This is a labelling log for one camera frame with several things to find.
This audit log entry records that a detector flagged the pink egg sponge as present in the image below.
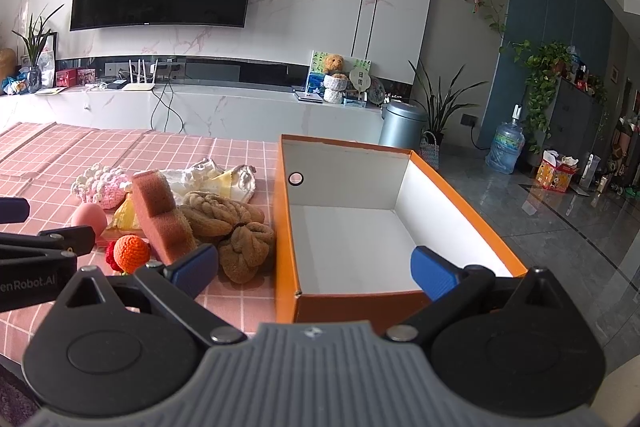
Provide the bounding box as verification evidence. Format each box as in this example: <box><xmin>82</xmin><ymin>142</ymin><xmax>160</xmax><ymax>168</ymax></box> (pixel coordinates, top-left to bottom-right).
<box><xmin>70</xmin><ymin>202</ymin><xmax>107</xmax><ymax>239</ymax></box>

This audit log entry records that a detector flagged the pink sponge block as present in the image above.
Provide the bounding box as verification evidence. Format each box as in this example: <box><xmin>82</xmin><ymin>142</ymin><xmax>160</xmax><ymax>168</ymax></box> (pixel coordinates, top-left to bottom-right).
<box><xmin>131</xmin><ymin>170</ymin><xmax>196</xmax><ymax>265</ymax></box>

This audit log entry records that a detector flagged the orange crochet ball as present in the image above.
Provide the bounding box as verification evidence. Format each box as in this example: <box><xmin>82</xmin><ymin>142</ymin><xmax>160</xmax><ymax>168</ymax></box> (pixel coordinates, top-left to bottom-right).
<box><xmin>105</xmin><ymin>235</ymin><xmax>151</xmax><ymax>274</ymax></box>

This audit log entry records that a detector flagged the pink white crochet item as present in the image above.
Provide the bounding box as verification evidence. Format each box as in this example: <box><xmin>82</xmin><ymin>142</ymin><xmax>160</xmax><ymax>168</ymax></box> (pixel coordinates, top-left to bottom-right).
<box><xmin>70</xmin><ymin>164</ymin><xmax>131</xmax><ymax>210</ymax></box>

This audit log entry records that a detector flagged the brown braided plush towel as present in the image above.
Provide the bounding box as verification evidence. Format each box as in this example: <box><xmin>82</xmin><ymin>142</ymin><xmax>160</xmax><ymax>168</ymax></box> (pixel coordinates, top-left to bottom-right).
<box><xmin>179</xmin><ymin>191</ymin><xmax>276</xmax><ymax>284</ymax></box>

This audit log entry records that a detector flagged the white terry bib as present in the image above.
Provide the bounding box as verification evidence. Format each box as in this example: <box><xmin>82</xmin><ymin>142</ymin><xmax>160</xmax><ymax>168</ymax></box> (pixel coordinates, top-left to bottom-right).
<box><xmin>160</xmin><ymin>158</ymin><xmax>256</xmax><ymax>205</ymax></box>

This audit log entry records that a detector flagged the yellow cloth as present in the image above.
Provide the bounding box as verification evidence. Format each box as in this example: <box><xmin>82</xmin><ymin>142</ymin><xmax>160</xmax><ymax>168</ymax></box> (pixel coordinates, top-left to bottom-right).
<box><xmin>102</xmin><ymin>193</ymin><xmax>143</xmax><ymax>241</ymax></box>

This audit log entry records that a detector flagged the pink checked tablecloth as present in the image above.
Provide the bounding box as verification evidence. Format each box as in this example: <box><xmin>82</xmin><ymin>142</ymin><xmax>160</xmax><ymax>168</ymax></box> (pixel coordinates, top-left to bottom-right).
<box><xmin>1</xmin><ymin>124</ymin><xmax>278</xmax><ymax>363</ymax></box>

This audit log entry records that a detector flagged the orange cardboard box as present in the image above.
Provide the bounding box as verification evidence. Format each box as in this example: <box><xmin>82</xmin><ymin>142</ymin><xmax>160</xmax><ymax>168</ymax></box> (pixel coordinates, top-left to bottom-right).
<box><xmin>272</xmin><ymin>134</ymin><xmax>526</xmax><ymax>333</ymax></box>

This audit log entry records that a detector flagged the blue water jug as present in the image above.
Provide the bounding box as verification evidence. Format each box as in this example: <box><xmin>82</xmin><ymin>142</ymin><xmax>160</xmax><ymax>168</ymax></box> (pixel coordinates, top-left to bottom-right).
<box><xmin>485</xmin><ymin>105</ymin><xmax>525</xmax><ymax>174</ymax></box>

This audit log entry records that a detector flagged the grey metal trash can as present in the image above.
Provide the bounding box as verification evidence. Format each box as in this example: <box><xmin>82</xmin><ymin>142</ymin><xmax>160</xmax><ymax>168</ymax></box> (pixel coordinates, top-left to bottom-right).
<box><xmin>378</xmin><ymin>100</ymin><xmax>427</xmax><ymax>150</ymax></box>

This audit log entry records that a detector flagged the orange gift box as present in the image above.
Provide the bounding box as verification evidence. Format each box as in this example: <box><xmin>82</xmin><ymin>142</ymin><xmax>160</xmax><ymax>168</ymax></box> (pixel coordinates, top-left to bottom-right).
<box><xmin>536</xmin><ymin>150</ymin><xmax>578</xmax><ymax>193</ymax></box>

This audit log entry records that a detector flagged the white wifi router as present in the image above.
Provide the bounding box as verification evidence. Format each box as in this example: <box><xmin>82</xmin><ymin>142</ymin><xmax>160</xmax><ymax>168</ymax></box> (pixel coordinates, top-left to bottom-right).
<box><xmin>122</xmin><ymin>60</ymin><xmax>158</xmax><ymax>92</ymax></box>

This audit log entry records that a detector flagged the potted orchid plant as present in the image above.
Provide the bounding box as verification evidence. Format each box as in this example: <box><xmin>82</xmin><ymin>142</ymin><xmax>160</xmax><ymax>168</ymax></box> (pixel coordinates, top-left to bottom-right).
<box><xmin>409</xmin><ymin>60</ymin><xmax>487</xmax><ymax>170</ymax></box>

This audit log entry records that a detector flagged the white tv console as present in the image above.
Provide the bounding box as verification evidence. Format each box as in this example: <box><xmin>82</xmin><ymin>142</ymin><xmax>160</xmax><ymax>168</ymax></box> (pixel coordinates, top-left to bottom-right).
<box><xmin>1</xmin><ymin>83</ymin><xmax>383</xmax><ymax>143</ymax></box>

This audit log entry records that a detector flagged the left green potted plant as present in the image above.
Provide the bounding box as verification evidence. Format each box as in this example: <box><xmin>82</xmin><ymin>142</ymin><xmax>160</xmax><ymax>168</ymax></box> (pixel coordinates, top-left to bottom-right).
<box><xmin>13</xmin><ymin>4</ymin><xmax>63</xmax><ymax>93</ymax></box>

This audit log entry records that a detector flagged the teddy bear toy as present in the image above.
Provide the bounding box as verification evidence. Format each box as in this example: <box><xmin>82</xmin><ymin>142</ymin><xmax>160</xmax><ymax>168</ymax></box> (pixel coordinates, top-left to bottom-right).
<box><xmin>322</xmin><ymin>54</ymin><xmax>346</xmax><ymax>79</ymax></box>

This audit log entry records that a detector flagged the hanging ivy plant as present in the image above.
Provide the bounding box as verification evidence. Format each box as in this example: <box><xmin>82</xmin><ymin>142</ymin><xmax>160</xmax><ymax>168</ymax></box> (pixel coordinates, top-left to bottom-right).
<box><xmin>499</xmin><ymin>40</ymin><xmax>570</xmax><ymax>154</ymax></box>

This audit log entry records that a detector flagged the black power cable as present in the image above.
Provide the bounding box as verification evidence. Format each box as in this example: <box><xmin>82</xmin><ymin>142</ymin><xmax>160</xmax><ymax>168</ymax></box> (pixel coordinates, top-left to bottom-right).
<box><xmin>148</xmin><ymin>82</ymin><xmax>187</xmax><ymax>136</ymax></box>

